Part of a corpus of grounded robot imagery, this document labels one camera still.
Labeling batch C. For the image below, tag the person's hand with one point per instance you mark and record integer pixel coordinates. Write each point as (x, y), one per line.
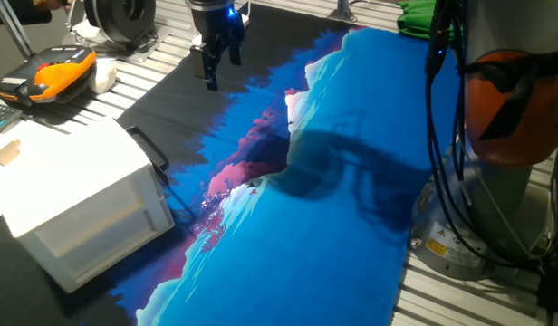
(52, 4)

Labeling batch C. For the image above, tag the aluminium frame strut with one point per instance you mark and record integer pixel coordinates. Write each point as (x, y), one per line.
(341, 11)
(12, 29)

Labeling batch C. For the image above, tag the green cloth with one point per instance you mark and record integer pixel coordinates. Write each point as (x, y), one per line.
(417, 18)

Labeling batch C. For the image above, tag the white drawer cabinet frame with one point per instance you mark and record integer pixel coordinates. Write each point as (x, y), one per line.
(79, 181)

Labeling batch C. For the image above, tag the orange and black teach pendant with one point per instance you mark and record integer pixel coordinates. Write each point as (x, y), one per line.
(57, 74)

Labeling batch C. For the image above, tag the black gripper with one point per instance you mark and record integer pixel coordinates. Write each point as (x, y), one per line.
(211, 22)

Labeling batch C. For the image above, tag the black computer keyboard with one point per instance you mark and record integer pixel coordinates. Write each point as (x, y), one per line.
(0, 117)

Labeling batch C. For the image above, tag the dark sleeved forearm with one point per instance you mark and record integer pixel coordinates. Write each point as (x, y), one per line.
(16, 11)

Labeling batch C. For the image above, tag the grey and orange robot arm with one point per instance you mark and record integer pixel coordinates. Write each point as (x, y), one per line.
(501, 190)

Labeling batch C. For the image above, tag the beige wooden piece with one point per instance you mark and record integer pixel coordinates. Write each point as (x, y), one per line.
(7, 154)

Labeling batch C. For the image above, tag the white crumpled cloth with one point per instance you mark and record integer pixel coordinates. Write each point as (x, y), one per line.
(102, 77)

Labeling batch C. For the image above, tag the aluminium post with white base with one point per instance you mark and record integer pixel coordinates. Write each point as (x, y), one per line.
(197, 40)

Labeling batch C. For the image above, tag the blue landscape print mat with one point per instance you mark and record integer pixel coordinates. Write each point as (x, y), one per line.
(306, 249)

